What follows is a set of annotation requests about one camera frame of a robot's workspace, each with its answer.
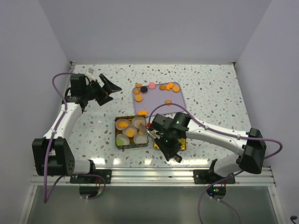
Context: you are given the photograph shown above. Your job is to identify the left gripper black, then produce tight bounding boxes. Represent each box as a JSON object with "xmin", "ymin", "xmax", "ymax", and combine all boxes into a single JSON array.
[{"xmin": 83, "ymin": 74, "xmax": 121, "ymax": 106}]

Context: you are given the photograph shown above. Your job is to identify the metal serving tongs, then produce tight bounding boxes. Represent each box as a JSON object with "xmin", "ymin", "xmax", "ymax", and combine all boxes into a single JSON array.
[{"xmin": 139, "ymin": 125, "xmax": 156, "ymax": 142}]

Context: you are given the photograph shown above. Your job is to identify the round orange cookie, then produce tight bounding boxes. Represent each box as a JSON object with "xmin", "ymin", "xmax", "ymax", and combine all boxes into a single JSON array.
[
  {"xmin": 135, "ymin": 94, "xmax": 143, "ymax": 102},
  {"xmin": 117, "ymin": 121, "xmax": 128, "ymax": 130},
  {"xmin": 172, "ymin": 86, "xmax": 180, "ymax": 92}
]

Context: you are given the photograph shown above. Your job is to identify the orange scalloped cookie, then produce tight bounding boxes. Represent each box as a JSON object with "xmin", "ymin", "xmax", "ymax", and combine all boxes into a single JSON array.
[{"xmin": 126, "ymin": 128, "xmax": 136, "ymax": 138}]

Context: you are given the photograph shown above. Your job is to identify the square cookie tin box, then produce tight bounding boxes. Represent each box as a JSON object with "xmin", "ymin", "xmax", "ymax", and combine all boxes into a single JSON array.
[{"xmin": 114, "ymin": 115, "xmax": 149, "ymax": 150}]

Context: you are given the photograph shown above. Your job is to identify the green round cookie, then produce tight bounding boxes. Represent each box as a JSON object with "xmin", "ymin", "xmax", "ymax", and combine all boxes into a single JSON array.
[{"xmin": 116, "ymin": 138, "xmax": 126, "ymax": 146}]

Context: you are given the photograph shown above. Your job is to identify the gold tin lid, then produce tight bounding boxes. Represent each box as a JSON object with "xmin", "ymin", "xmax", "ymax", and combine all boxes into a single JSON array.
[{"xmin": 153, "ymin": 139, "xmax": 186, "ymax": 151}]

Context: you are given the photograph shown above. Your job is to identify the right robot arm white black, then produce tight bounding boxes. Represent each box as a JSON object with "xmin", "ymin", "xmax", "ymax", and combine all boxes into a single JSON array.
[{"xmin": 150, "ymin": 112, "xmax": 266, "ymax": 183}]

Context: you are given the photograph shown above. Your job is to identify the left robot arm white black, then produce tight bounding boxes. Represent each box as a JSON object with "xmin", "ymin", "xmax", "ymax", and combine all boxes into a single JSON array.
[{"xmin": 32, "ymin": 74, "xmax": 122, "ymax": 183}]

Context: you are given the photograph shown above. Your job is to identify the white paper cup bottom right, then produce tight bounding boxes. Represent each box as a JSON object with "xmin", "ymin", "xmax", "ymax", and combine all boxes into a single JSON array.
[{"xmin": 133, "ymin": 132, "xmax": 148, "ymax": 144}]

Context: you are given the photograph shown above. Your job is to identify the white paper cup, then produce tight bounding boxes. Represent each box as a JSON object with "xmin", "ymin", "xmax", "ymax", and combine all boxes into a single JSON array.
[
  {"xmin": 122, "ymin": 125, "xmax": 138, "ymax": 138},
  {"xmin": 133, "ymin": 132, "xmax": 148, "ymax": 144},
  {"xmin": 115, "ymin": 134, "xmax": 130, "ymax": 147},
  {"xmin": 115, "ymin": 119, "xmax": 131, "ymax": 131},
  {"xmin": 131, "ymin": 117, "xmax": 146, "ymax": 129}
]

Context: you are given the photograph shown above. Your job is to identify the orange flower cookie top left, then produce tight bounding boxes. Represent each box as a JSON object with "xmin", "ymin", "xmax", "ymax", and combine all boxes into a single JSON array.
[{"xmin": 135, "ymin": 83, "xmax": 142, "ymax": 88}]

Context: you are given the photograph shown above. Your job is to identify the black round cookie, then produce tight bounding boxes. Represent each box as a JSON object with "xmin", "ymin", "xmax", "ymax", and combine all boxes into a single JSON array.
[{"xmin": 140, "ymin": 86, "xmax": 148, "ymax": 94}]

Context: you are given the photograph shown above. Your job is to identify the white paper cup top left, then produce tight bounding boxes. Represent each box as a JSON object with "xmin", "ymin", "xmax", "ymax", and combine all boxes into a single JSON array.
[{"xmin": 115, "ymin": 119, "xmax": 131, "ymax": 131}]

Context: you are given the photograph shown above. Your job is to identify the white paper cup top right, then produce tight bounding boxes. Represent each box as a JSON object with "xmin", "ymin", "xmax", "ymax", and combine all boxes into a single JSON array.
[{"xmin": 131, "ymin": 117, "xmax": 146, "ymax": 129}]

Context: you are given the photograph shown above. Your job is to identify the white paper cup centre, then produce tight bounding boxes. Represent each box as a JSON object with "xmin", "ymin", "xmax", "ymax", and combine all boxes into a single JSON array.
[{"xmin": 122, "ymin": 125, "xmax": 138, "ymax": 138}]

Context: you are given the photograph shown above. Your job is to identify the lavender plastic tray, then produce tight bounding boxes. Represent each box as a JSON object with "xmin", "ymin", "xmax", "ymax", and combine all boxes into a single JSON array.
[{"xmin": 132, "ymin": 82, "xmax": 186, "ymax": 116}]

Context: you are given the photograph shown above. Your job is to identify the orange fish cookie tray edge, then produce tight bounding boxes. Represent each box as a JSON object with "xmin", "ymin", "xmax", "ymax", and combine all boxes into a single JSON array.
[{"xmin": 137, "ymin": 110, "xmax": 148, "ymax": 116}]

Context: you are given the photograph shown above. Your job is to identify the swirl cookie tray right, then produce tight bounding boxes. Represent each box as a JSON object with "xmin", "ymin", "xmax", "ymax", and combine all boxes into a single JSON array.
[{"xmin": 164, "ymin": 99, "xmax": 172, "ymax": 106}]

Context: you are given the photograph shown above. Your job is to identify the white paper cup bottom left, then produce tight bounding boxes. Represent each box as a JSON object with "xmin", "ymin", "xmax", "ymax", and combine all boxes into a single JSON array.
[{"xmin": 115, "ymin": 134, "xmax": 130, "ymax": 147}]

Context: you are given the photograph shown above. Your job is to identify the pink round cookie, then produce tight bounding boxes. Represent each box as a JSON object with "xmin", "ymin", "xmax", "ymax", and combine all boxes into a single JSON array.
[{"xmin": 148, "ymin": 82, "xmax": 156, "ymax": 89}]

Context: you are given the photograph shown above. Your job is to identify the brown round cookie top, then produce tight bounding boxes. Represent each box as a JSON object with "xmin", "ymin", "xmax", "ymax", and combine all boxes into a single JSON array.
[{"xmin": 159, "ymin": 85, "xmax": 166, "ymax": 91}]

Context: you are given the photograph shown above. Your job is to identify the orange fish cookie top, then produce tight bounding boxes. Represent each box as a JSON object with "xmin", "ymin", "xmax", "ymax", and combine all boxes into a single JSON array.
[{"xmin": 165, "ymin": 83, "xmax": 174, "ymax": 91}]

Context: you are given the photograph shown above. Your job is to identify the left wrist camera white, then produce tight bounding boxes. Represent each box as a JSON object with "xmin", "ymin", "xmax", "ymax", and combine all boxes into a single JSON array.
[{"xmin": 85, "ymin": 68, "xmax": 96, "ymax": 81}]

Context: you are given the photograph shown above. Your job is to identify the aluminium front rail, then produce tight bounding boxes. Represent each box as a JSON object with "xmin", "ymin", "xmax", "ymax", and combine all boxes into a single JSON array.
[{"xmin": 29, "ymin": 167, "xmax": 275, "ymax": 187}]

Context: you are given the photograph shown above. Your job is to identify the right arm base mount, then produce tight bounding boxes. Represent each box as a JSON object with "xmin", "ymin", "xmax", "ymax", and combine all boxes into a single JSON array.
[{"xmin": 193, "ymin": 169, "xmax": 235, "ymax": 199}]

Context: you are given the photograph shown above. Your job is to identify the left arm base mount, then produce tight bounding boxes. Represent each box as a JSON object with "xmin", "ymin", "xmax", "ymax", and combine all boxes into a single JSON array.
[{"xmin": 70, "ymin": 169, "xmax": 112, "ymax": 200}]

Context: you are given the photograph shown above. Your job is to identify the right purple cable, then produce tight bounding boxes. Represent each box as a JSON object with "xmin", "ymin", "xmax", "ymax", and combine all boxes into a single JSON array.
[{"xmin": 147, "ymin": 103, "xmax": 283, "ymax": 224}]

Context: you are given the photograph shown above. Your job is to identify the purple cable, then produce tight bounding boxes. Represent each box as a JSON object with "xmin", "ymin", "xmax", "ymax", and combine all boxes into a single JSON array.
[
  {"xmin": 43, "ymin": 72, "xmax": 75, "ymax": 203},
  {"xmin": 147, "ymin": 103, "xmax": 283, "ymax": 224}
]

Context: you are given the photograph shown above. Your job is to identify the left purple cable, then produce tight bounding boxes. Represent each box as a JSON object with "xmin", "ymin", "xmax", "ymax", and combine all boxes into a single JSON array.
[{"xmin": 43, "ymin": 72, "xmax": 75, "ymax": 203}]

